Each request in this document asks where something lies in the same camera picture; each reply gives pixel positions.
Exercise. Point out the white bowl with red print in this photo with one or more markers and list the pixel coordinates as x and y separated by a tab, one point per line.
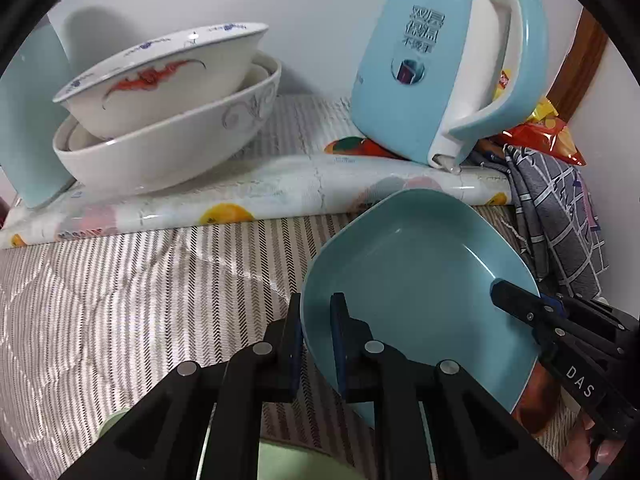
165	95

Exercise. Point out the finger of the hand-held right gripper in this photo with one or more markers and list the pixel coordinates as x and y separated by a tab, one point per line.
520	307
590	315

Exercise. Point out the large white bowl grey pattern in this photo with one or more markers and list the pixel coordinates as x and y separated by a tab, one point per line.
175	155

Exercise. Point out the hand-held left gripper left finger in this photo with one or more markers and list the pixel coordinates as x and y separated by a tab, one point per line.
296	342

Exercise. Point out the light green plate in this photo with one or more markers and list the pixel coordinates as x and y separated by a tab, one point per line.
300	465

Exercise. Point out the grey checked cloth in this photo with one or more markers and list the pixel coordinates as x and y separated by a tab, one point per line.
555	220

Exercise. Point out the yellow snack bag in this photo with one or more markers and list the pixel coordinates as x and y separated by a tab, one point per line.
535	110

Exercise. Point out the brown wooden door frame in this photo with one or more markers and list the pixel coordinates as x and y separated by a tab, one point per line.
582	65

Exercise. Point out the red snack bag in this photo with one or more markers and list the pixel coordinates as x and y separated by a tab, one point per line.
542	139

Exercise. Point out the blue square plate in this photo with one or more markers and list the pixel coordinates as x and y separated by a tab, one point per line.
415	270

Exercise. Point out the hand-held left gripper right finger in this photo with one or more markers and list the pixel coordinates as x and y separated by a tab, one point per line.
340	347

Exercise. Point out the light blue thermos jug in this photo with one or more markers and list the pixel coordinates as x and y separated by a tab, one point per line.
30	120

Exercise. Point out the striped quilted table cover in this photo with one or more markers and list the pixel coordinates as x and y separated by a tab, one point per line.
125	285

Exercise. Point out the rolled fruit-print plastic sheet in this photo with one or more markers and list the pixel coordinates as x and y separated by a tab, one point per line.
250	195

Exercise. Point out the light blue electric kettle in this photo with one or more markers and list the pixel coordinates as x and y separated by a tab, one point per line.
425	70

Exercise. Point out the person's right hand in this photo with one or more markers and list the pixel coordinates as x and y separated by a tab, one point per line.
582	447

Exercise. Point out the brown bowl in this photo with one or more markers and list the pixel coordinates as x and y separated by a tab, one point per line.
542	400

